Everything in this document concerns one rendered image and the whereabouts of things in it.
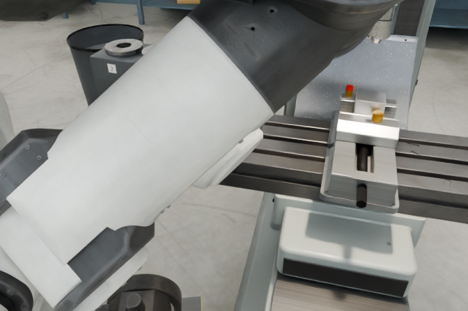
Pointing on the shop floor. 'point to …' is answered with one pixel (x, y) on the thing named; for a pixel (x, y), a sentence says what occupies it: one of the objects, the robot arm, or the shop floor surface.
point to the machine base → (259, 261)
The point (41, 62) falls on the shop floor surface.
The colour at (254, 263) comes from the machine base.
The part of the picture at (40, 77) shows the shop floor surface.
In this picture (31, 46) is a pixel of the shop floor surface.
